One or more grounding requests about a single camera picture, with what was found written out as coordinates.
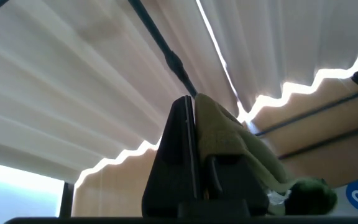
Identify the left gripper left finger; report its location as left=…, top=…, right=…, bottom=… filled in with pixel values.
left=141, top=95, right=203, bottom=218

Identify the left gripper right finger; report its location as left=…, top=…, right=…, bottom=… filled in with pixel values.
left=202, top=154, right=270, bottom=217

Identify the green printed t-shirt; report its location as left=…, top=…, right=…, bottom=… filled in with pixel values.
left=194, top=92, right=338, bottom=217

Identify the black clothes rack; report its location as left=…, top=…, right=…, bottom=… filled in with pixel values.
left=0, top=0, right=358, bottom=161

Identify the beige curtain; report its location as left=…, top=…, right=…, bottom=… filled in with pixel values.
left=0, top=0, right=358, bottom=184

